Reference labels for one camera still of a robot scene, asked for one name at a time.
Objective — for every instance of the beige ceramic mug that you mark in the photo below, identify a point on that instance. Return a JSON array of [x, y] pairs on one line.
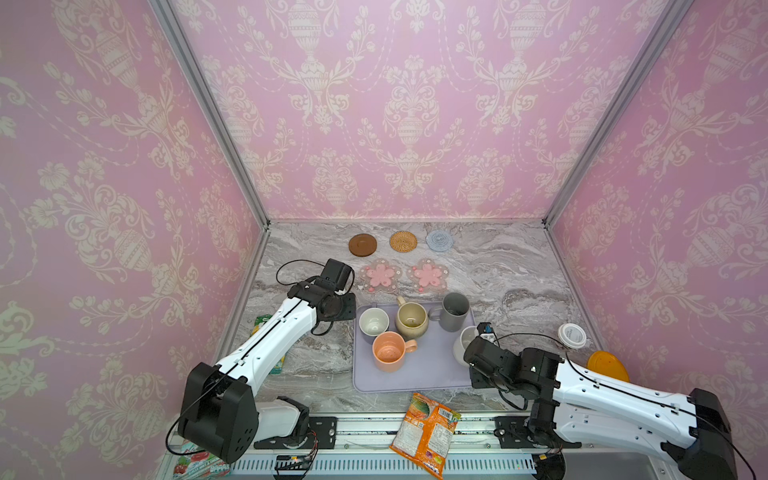
[[412, 320]]

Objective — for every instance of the green yellow Fox's candy bag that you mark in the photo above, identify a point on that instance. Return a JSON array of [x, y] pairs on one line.
[[259, 322]]

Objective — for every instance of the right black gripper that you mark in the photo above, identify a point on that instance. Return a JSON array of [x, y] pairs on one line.
[[475, 352]]

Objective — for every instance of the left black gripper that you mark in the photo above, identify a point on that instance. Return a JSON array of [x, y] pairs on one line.
[[352, 308]]

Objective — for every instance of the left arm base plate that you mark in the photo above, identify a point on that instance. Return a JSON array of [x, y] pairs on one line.
[[312, 431]]

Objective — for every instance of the yellow lidded cup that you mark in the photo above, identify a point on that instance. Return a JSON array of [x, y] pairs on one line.
[[607, 364]]

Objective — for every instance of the lavender silicone tray mat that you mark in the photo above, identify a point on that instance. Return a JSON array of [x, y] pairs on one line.
[[431, 367]]

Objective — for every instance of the woven rattan coaster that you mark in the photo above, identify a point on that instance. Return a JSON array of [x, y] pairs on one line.
[[403, 241]]

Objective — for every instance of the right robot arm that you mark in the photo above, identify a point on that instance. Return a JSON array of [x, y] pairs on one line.
[[570, 405]]

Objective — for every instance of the orange pink mug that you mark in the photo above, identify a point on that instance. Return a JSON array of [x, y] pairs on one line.
[[389, 350]]

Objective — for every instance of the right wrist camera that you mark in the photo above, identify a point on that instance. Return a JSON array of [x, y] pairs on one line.
[[487, 332]]

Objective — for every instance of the orange snack bag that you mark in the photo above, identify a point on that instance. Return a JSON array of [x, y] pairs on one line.
[[425, 434]]

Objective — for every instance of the white lidded paper cup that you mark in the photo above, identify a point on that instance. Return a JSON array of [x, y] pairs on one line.
[[572, 336]]

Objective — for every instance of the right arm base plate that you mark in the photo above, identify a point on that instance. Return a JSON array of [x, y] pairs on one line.
[[513, 432]]

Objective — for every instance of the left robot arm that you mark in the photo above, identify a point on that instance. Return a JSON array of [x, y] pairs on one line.
[[220, 414]]

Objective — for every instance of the brown wooden coaster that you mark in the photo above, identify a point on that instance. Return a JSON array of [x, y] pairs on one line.
[[362, 245]]

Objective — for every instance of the blue woven coaster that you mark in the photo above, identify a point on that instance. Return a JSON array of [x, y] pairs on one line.
[[439, 241]]

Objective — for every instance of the aluminium front rail frame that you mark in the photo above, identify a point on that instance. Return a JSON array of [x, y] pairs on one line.
[[385, 446]]

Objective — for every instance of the white mug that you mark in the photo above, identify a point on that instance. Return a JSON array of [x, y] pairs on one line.
[[464, 339]]

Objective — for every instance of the red green Fox's candy bag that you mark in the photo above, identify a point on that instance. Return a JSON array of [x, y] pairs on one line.
[[198, 465]]

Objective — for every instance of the small lavender white cup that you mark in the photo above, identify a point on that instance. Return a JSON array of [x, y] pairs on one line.
[[373, 322]]

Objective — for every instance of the pink flower coaster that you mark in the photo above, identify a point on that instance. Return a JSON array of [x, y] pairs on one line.
[[379, 276], [428, 276]]

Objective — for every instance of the grey mug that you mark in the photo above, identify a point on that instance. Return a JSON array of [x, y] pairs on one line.
[[452, 312]]

